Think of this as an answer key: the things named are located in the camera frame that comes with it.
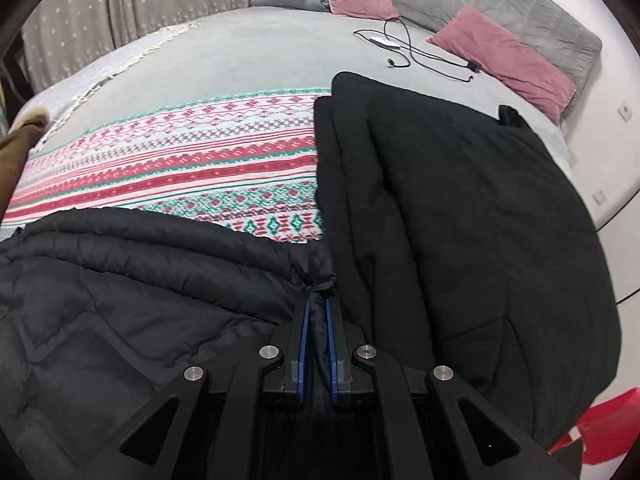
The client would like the black quilted puffer jacket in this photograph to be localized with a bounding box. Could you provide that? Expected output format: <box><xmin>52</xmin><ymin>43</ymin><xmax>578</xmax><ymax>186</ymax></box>
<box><xmin>1</xmin><ymin>208</ymin><xmax>335</xmax><ymax>479</ymax></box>

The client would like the black folded coat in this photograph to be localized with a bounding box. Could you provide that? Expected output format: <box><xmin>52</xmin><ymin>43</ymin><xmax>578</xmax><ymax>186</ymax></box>
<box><xmin>314</xmin><ymin>72</ymin><xmax>620</xmax><ymax>448</ymax></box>

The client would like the patterned red green bedspread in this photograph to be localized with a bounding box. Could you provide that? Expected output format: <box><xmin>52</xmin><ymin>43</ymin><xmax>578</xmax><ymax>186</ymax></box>
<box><xmin>1</xmin><ymin>88</ymin><xmax>329</xmax><ymax>243</ymax></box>

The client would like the grey bed sheet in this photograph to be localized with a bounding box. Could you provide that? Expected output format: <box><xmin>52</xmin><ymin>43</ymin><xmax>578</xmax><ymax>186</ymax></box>
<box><xmin>39</xmin><ymin>6</ymin><xmax>570</xmax><ymax>170</ymax></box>

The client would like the red plastic chair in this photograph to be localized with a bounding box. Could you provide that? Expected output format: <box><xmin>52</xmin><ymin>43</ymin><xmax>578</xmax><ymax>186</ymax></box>
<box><xmin>549</xmin><ymin>387</ymin><xmax>640</xmax><ymax>466</ymax></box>

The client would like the white wardrobe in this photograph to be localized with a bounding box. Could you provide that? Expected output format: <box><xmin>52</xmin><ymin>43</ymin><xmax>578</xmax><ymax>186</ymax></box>
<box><xmin>598</xmin><ymin>191</ymin><xmax>640</xmax><ymax>304</ymax></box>

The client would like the pink pillow by headboard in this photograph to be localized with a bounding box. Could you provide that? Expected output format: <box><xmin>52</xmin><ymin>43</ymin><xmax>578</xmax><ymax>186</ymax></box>
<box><xmin>428</xmin><ymin>6</ymin><xmax>576</xmax><ymax>125</ymax></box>

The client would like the grey folded blanket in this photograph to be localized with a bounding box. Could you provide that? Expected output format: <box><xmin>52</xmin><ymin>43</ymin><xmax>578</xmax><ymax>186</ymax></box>
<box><xmin>250</xmin><ymin>0</ymin><xmax>330</xmax><ymax>12</ymax></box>

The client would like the grey padded headboard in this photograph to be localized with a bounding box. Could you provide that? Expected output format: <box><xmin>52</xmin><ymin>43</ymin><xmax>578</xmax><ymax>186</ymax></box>
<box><xmin>392</xmin><ymin>0</ymin><xmax>602</xmax><ymax>96</ymax></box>

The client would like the light blue fringed blanket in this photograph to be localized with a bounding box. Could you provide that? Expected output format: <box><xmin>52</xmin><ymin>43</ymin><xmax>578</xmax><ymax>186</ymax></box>
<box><xmin>16</xmin><ymin>22</ymin><xmax>198</xmax><ymax>130</ymax></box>

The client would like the brown fur-trimmed coat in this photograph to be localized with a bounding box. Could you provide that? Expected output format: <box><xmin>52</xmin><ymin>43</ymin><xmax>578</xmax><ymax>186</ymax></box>
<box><xmin>0</xmin><ymin>106</ymin><xmax>50</xmax><ymax>218</ymax></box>

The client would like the grey dotted curtain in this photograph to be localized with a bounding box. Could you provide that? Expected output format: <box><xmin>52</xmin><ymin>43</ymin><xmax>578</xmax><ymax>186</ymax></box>
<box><xmin>22</xmin><ymin>0</ymin><xmax>250</xmax><ymax>93</ymax></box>

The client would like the black charger cable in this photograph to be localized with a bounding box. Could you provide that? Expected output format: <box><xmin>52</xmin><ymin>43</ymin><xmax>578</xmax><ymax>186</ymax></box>
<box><xmin>351</xmin><ymin>16</ymin><xmax>483</xmax><ymax>84</ymax></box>

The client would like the white wall socket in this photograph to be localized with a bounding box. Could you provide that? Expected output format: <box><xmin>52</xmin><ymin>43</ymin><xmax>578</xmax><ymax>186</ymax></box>
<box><xmin>617</xmin><ymin>102</ymin><xmax>632</xmax><ymax>122</ymax></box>

